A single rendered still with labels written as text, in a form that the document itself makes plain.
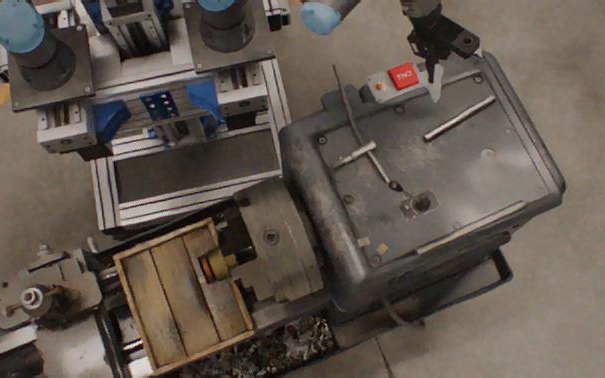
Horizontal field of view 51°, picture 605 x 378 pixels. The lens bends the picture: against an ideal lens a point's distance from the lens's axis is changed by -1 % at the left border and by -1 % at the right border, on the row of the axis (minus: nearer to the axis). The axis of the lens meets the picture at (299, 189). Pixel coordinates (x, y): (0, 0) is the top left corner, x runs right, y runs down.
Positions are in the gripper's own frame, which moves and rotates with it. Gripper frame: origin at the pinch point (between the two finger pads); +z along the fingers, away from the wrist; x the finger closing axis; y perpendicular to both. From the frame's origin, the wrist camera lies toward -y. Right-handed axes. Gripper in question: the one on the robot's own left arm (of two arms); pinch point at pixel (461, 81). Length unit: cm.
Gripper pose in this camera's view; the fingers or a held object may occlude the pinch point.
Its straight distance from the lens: 146.1
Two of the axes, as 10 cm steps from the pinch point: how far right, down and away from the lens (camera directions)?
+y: -5.3, -3.8, 7.6
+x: -7.0, 6.9, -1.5
